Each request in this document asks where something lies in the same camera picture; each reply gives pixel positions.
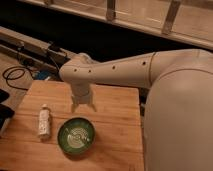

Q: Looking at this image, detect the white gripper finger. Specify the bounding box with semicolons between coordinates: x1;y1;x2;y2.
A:
71;103;78;113
88;103;97;112

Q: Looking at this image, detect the green ceramic bowl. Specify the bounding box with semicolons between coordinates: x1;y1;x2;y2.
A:
57;117;95;155

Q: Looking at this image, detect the small white bottle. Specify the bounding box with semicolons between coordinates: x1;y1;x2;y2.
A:
38;104;50;139

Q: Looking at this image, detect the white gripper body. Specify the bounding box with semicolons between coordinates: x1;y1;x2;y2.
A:
71;83;92;105

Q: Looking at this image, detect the black coiled cable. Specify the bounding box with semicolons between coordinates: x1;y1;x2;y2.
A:
2;65;34;91

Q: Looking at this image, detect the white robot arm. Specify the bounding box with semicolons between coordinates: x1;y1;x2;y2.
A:
59;49;213;171

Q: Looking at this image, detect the black clamp device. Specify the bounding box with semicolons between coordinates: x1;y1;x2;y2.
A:
47;41;68;64

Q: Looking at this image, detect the black object at left edge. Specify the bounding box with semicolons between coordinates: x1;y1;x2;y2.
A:
0;89;14;130

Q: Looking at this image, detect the metal floor rail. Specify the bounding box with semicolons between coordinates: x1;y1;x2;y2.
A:
0;26;75;65

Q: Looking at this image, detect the blue object behind table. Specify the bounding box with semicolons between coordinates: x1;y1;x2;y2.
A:
34;70;50;80

